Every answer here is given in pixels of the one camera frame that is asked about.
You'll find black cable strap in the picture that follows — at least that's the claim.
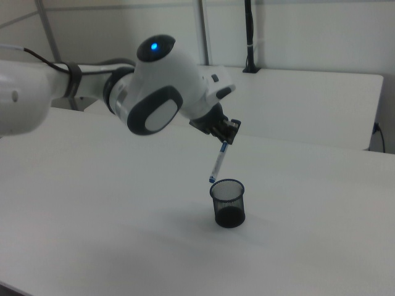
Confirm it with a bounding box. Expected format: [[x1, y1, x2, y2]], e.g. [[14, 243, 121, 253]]
[[64, 61, 83, 100]]

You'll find white wall divider profile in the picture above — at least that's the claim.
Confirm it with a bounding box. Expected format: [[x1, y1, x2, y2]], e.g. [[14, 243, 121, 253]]
[[196, 0, 214, 66]]

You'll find black clamp-mounted pole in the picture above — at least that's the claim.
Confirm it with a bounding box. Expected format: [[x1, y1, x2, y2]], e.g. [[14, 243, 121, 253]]
[[242, 0, 262, 74]]

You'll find blue and white marker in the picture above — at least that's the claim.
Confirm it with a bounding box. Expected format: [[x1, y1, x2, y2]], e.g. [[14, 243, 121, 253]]
[[207, 140, 230, 183]]

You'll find black mesh pen cup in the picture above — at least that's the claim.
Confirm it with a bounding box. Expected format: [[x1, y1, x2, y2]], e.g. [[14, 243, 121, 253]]
[[209, 178, 246, 229]]

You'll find white background table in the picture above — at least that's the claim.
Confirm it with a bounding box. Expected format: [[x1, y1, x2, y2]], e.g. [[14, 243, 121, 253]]
[[83, 64, 385, 152]]

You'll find grey metal frame post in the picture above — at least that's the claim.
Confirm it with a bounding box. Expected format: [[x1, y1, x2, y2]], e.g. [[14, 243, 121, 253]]
[[34, 0, 78, 111]]

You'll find black wall cable, blue plug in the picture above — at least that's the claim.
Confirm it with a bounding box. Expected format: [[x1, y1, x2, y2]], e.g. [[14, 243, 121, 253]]
[[373, 122, 386, 153]]

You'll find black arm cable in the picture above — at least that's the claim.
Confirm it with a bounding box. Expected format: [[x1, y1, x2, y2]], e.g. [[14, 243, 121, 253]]
[[0, 44, 136, 76]]

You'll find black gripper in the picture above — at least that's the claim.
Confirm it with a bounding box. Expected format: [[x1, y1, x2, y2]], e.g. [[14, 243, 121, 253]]
[[188, 104, 243, 146]]

